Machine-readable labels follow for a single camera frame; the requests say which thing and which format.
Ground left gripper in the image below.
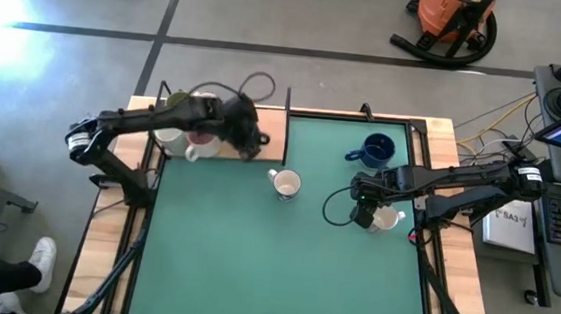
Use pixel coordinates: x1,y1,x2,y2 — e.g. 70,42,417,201
214,94,267,163

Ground plain white mug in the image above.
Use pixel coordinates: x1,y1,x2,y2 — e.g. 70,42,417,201
151,125,191,159
367,203,407,237

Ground navy mug tan base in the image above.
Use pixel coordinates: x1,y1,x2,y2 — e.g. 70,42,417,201
343,129,399,172

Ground white mug blue flowers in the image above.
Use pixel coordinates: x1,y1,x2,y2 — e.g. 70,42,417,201
264,167,305,204

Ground pink mug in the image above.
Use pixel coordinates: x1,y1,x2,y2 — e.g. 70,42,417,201
183,129,224,165

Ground white mug green inside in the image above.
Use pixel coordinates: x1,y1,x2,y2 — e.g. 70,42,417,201
166,90,189,110

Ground black clamp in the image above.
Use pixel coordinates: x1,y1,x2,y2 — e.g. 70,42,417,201
358,101,377,122

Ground green table mat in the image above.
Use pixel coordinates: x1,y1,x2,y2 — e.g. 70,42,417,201
126,103,444,314

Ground white box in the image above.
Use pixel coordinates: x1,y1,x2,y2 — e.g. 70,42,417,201
479,195,542,254

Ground black power strip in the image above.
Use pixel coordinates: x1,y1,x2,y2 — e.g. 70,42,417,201
500,136,542,168

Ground orange shop vacuum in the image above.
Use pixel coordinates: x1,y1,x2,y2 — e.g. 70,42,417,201
402,0,499,49

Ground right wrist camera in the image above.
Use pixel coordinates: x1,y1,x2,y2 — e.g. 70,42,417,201
348,205,378,232

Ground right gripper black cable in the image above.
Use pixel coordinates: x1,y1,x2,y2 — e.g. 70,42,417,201
320,182,360,229

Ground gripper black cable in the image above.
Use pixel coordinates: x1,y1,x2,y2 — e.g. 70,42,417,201
187,66,278,105
320,182,360,229

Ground black metal table frame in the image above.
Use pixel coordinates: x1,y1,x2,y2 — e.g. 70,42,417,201
55,73,516,314

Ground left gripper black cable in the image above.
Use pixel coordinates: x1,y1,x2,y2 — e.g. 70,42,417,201
187,66,278,105

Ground yellow cable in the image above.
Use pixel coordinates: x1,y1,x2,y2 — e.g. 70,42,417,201
453,88,537,191

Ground black vacuum hose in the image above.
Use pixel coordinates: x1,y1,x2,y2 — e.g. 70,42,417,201
387,4,499,70

